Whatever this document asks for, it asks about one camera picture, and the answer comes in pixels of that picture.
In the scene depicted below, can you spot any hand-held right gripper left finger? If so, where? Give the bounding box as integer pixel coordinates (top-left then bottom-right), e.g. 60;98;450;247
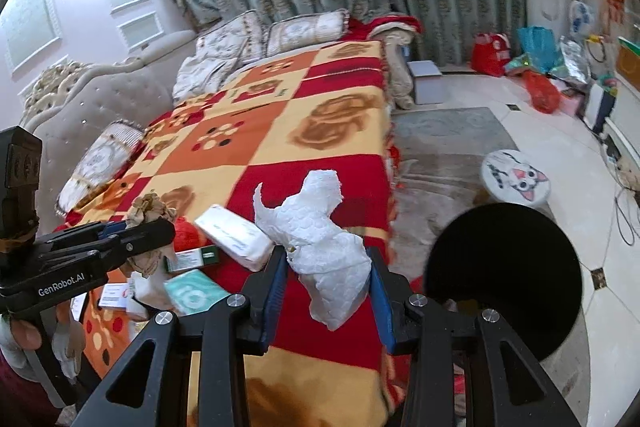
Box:
75;244;291;427

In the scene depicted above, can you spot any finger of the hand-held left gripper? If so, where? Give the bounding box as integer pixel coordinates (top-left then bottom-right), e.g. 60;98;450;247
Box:
62;219;177;275
34;221;128;249

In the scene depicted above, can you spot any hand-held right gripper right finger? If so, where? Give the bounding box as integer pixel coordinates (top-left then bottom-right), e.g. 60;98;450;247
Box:
367;246;583;427

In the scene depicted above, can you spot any brown tissue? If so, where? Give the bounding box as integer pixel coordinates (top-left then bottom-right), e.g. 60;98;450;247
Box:
124;193;177;280

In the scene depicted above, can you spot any green white medicine box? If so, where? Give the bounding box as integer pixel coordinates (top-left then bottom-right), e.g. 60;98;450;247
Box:
164;246;221;271

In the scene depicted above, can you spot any white paper towel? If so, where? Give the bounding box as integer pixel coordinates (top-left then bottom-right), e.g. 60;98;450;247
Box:
254;169;373;333

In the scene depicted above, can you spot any black trash bin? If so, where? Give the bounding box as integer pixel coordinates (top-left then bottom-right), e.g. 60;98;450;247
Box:
424;202;585;363

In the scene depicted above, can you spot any person's left hand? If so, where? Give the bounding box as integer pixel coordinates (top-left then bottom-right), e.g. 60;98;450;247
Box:
0;299;88;383

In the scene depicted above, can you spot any white red-print paper card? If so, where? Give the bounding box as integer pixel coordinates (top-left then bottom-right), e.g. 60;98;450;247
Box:
96;282;138;311

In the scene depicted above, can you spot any round embroidered cushion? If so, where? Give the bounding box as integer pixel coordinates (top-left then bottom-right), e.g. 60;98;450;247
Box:
55;122;146;214

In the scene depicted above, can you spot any teal tissue packet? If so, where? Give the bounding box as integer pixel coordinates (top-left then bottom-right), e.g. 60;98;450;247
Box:
164;269;236;315

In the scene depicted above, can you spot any large white medicine box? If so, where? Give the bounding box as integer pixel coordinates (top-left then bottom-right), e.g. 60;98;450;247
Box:
194;204;275;272

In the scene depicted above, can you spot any beige tufted bed headboard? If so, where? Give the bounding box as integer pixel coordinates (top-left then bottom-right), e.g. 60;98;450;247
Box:
20;29;201;188

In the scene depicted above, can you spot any grey rug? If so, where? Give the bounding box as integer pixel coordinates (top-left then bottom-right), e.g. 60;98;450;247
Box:
389;107;521;278

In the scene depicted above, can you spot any white folded quilt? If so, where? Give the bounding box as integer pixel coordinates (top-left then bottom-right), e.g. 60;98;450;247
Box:
172;54;242;104

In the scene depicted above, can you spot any printed checkered blanket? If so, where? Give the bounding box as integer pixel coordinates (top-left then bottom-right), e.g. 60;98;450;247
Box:
52;39;416;427

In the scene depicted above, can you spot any cat print round stool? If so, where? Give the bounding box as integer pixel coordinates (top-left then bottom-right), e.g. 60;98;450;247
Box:
481;149;552;208

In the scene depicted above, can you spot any beige embroidered pillow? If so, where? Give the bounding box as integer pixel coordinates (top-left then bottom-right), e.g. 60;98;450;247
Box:
194;9;269;68
264;9;351;56

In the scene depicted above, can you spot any grey box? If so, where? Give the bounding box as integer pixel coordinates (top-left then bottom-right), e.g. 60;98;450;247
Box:
406;60;446;106

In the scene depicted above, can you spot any beige rolled blanket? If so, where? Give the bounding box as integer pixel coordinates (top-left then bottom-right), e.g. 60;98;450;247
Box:
382;31;417;110

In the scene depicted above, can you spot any red plastic bag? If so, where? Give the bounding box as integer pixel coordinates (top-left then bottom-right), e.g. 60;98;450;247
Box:
521;71;562;114

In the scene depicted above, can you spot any red gift bag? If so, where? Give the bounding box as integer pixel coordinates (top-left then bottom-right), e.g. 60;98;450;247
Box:
471;32;512;78

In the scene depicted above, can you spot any red quilt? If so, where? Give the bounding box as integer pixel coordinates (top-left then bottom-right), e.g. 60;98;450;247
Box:
347;14;423;42

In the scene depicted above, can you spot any white low cabinet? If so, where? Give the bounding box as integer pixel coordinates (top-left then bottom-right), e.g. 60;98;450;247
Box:
589;77;640;170

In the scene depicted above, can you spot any blue shopping bag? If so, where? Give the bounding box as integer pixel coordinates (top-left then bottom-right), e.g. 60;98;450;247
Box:
516;25;562;74

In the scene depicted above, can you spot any silver foil bag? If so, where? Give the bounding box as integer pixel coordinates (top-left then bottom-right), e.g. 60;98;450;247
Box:
554;36;594;88

